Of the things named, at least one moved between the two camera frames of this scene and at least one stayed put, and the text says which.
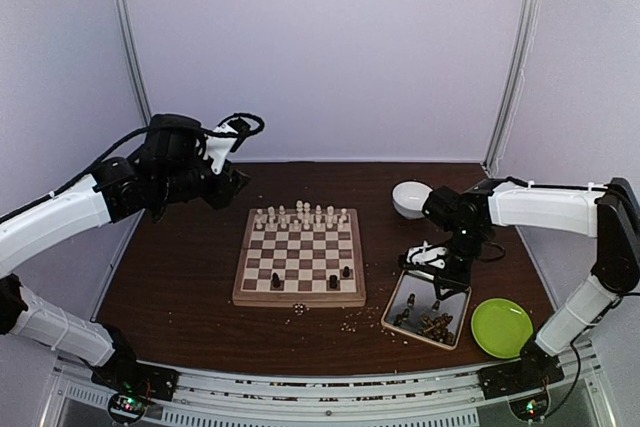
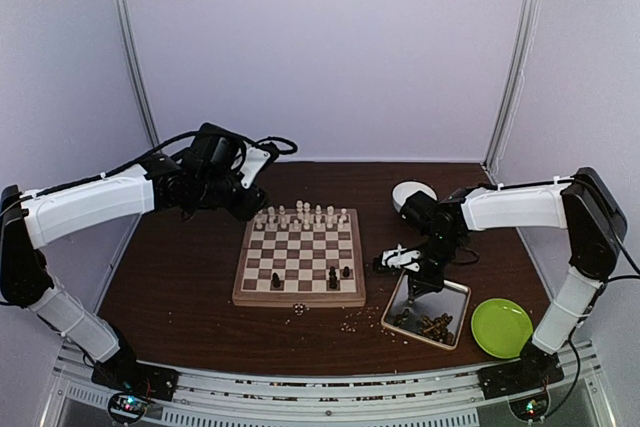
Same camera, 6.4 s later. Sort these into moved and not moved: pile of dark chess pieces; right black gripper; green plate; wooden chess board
Moved: right black gripper
Not moved: wooden chess board; green plate; pile of dark chess pieces
